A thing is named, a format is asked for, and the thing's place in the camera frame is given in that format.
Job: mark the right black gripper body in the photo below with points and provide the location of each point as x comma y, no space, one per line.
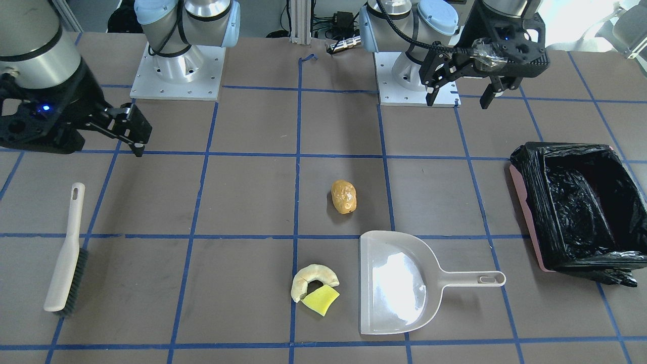
87,96

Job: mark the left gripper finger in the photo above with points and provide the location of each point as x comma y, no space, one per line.
498,84
443,65

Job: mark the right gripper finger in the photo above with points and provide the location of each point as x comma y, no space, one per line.
127,124

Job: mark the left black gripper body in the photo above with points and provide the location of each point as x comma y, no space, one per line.
471,31

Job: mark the brown potato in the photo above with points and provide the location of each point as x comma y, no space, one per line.
344,196

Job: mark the beige hand brush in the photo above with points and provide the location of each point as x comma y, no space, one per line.
71,262

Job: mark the beige plastic dustpan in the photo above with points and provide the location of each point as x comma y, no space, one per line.
402,282

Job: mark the yellow sponge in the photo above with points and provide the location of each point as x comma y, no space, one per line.
321,299

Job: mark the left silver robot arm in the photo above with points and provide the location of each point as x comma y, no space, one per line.
439,42

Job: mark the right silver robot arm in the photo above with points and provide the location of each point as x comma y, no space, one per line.
37,52

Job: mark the pink bin with black bag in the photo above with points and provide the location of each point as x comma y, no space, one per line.
585,214

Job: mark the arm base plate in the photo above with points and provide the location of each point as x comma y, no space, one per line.
194,76
398,80

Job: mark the aluminium frame post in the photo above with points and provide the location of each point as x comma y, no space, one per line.
300,14

